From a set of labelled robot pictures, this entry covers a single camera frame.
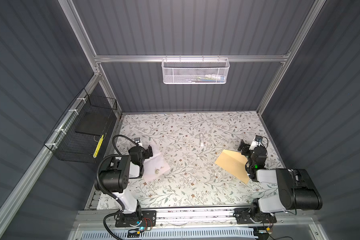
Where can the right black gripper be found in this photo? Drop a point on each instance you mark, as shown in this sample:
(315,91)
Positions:
(245,148)

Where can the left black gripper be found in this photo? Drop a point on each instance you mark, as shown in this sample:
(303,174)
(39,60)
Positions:
(148,151)

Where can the white paper letter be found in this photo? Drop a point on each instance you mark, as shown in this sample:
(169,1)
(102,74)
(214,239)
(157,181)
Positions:
(155,166)

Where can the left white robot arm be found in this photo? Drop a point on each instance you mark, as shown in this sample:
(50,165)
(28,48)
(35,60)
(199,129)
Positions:
(113,175)

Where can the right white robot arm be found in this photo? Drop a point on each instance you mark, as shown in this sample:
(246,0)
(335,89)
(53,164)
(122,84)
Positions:
(296,190)

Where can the tan paper envelope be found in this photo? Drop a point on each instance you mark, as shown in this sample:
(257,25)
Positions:
(234,163)

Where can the floral table mat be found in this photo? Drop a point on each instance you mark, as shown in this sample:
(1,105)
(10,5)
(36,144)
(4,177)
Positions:
(194,179)

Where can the yellow marker pen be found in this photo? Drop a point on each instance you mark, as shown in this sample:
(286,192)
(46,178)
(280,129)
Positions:
(98,147)

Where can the black foam pad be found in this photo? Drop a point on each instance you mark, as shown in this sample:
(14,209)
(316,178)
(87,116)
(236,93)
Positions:
(92,124)

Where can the pens in white basket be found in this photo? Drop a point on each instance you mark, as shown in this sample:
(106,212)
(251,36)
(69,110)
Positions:
(214,79)

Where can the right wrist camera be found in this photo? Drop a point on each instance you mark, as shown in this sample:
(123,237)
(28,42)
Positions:
(257,141)

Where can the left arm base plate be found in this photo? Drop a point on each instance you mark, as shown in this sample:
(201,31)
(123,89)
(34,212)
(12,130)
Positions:
(137,219)

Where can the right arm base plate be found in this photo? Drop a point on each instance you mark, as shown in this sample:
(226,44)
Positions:
(247,216)

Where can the black wire basket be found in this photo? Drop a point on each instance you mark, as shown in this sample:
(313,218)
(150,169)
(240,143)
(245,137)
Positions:
(67,145)

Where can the white wire mesh basket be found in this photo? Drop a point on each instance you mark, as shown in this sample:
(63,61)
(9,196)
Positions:
(177,71)

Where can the white vented cable tray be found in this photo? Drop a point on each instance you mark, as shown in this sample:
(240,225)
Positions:
(189,233)

